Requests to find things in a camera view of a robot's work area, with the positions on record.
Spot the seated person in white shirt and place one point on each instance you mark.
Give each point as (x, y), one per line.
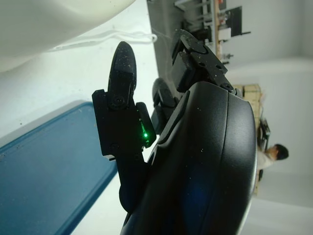
(274, 154)

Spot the blue rectangular tray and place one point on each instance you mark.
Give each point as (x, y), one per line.
(49, 166)

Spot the metal shelving rack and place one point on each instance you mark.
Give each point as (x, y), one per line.
(210, 22)

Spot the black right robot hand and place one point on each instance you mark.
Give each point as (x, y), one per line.
(207, 147)

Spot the white two-slot toaster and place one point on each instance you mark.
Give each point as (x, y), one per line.
(49, 22)

